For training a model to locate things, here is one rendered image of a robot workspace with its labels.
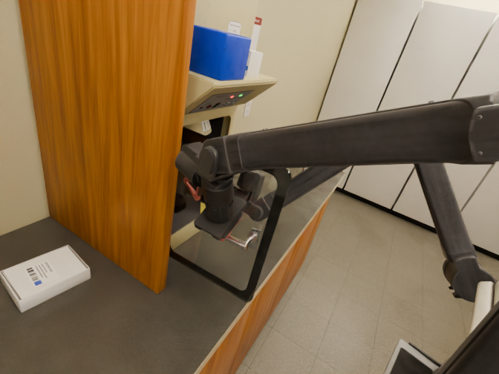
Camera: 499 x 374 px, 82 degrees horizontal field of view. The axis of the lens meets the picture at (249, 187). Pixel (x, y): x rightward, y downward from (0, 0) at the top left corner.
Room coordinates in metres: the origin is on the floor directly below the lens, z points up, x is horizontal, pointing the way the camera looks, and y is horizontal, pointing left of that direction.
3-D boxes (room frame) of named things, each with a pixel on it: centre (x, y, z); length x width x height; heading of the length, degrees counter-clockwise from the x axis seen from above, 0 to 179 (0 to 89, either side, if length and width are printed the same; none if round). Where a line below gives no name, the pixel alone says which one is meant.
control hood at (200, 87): (0.76, 0.11, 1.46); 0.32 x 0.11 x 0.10; 157
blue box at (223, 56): (0.69, 0.14, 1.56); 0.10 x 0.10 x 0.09; 67
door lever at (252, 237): (0.53, 0.01, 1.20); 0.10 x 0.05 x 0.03; 69
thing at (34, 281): (0.49, 0.45, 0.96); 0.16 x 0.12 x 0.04; 149
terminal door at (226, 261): (0.59, 0.06, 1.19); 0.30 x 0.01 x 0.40; 69
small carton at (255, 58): (0.82, 0.08, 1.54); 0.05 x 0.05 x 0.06; 57
